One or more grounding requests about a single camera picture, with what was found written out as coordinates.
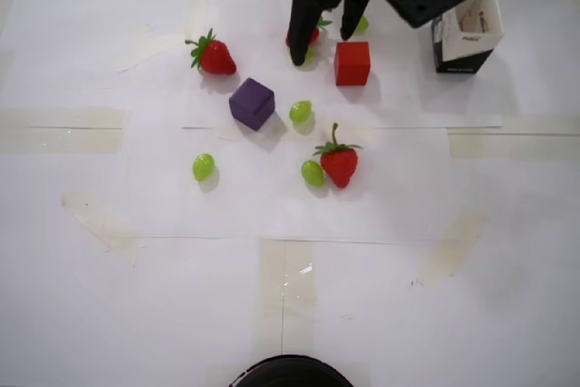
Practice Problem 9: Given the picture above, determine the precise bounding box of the black round dome object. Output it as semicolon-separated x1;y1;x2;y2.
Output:
228;353;355;387

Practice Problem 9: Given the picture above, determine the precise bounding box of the white and black open carton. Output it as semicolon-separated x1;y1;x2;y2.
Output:
430;0;506;74

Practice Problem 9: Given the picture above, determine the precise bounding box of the purple wooden cube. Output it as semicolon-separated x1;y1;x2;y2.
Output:
228;77;276;131

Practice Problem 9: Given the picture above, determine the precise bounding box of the long-stemmed red plastic strawberry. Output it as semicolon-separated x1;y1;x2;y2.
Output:
313;122;363;189

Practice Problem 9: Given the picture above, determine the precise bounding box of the red wooden cube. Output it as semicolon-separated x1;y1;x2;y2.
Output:
333;41;372;87

